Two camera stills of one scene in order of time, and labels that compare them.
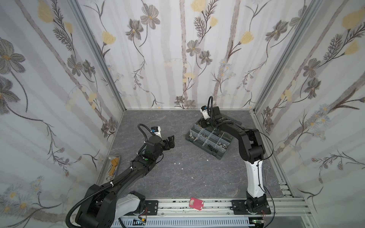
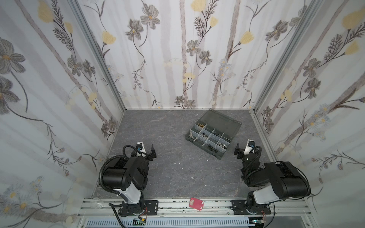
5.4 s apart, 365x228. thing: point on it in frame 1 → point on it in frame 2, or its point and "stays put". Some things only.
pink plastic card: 196,203 stays put
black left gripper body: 164,146 → 148,157
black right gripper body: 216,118 → 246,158
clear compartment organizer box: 213,141 stays put
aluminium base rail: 223,208 stays put
